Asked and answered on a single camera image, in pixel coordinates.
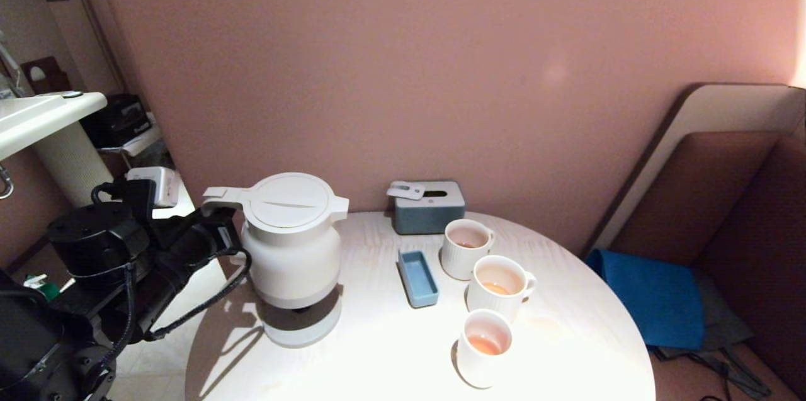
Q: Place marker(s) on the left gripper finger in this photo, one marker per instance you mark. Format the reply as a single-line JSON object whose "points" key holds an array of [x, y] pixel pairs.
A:
{"points": [[225, 228]]}

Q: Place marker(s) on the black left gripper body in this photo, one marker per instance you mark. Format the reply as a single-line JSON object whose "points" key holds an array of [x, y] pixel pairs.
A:
{"points": [[189, 247]]}

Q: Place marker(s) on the white electric kettle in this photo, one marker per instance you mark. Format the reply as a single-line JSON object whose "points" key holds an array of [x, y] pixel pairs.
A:
{"points": [[289, 262]]}

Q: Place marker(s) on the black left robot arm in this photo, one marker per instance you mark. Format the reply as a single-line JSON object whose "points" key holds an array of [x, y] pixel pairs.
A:
{"points": [[94, 243]]}

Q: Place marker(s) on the metal folding rack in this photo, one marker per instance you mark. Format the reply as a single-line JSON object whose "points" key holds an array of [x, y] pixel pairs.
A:
{"points": [[141, 140]]}

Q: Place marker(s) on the grey round kettle base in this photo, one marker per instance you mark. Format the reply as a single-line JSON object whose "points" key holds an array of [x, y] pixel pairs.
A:
{"points": [[302, 332]]}

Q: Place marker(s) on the black box appliance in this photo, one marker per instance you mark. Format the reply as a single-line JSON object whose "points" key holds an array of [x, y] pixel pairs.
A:
{"points": [[119, 123]]}

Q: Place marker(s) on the green bag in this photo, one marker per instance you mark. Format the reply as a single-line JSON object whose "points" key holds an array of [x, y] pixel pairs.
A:
{"points": [[49, 291]]}

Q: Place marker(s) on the white flat plastic piece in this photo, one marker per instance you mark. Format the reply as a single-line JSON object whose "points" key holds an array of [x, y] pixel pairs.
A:
{"points": [[406, 191]]}

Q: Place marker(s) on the small dark round disc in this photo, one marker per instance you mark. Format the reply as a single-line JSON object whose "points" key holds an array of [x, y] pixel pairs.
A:
{"points": [[72, 94]]}

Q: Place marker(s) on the blue rectangular tray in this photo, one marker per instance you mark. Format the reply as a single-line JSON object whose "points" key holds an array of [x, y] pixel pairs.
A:
{"points": [[417, 278]]}

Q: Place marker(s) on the white sink counter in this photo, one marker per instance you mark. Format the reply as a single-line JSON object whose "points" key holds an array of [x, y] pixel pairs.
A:
{"points": [[38, 114]]}

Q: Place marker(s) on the grey-blue tissue box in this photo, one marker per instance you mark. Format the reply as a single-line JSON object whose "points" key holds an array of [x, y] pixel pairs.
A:
{"points": [[428, 218]]}

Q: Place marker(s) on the brown wooden holder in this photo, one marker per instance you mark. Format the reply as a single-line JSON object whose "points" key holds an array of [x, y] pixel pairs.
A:
{"points": [[53, 80]]}

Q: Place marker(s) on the white ribbed mug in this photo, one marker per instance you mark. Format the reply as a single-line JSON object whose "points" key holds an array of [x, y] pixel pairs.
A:
{"points": [[456, 262], [491, 306]]}

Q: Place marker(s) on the blue fabric bag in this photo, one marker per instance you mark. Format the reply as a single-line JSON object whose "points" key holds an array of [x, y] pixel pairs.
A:
{"points": [[655, 300]]}

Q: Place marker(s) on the brown upholstered cushion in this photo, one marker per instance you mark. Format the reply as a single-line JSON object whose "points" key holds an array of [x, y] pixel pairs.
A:
{"points": [[768, 262], [705, 199]]}

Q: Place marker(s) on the white leaning board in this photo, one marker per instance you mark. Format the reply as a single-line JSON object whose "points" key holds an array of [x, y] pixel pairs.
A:
{"points": [[711, 108]]}

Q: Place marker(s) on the grey fabric bag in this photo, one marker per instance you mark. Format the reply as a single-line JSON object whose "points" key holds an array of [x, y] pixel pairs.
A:
{"points": [[718, 325]]}

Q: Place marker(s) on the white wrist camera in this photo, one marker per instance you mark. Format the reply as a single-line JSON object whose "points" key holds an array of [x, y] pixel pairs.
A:
{"points": [[167, 187]]}

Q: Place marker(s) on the grey wall-mounted fixture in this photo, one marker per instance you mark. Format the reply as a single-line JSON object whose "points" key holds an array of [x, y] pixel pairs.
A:
{"points": [[7, 67]]}

